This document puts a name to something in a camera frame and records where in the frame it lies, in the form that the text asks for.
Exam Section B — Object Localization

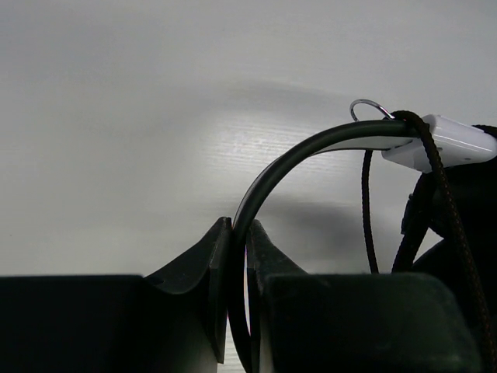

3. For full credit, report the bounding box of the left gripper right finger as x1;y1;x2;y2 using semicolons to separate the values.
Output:
246;221;483;372

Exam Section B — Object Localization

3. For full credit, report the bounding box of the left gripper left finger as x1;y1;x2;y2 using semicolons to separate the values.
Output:
1;218;231;372

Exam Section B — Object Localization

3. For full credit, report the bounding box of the black braided headphone cable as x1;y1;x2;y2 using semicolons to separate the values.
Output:
360;110;497;373

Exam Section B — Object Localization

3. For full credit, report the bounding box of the white black over-ear headphones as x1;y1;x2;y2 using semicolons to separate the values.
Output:
228;110;496;372

